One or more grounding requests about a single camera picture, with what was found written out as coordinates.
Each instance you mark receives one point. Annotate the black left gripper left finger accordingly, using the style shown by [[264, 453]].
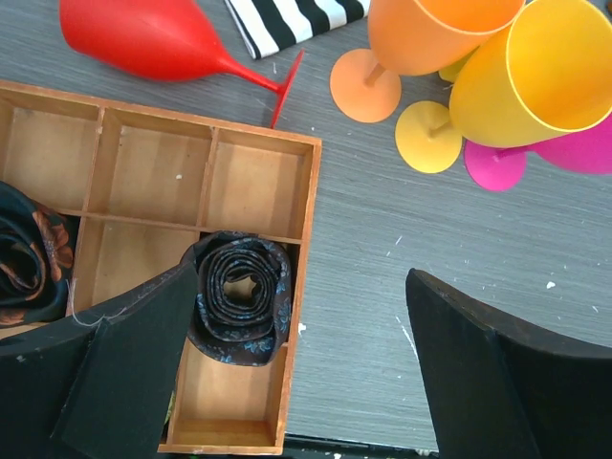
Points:
[[97, 384]]

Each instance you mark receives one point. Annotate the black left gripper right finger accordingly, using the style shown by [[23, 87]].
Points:
[[499, 386]]

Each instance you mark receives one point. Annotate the orange plastic wine glass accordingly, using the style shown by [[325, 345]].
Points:
[[411, 38]]

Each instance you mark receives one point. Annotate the magenta plastic wine glass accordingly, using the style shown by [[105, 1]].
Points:
[[500, 169]]

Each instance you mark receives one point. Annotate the yellow plastic wine glass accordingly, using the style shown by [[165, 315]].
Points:
[[451, 72]]

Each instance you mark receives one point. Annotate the yellow-orange plastic wine glass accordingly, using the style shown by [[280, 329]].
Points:
[[546, 76]]

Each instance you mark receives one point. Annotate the red plastic wine glass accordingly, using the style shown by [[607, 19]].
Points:
[[159, 40]]

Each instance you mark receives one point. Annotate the rolled dark orange-floral tie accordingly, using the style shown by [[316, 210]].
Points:
[[37, 259]]

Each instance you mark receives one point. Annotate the rolled dark blue-floral tie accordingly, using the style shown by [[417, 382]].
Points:
[[244, 300]]

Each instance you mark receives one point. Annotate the wooden compartment tray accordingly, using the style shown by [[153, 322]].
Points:
[[143, 185]]

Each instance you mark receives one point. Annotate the black white striped cloth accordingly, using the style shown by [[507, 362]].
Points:
[[271, 26]]

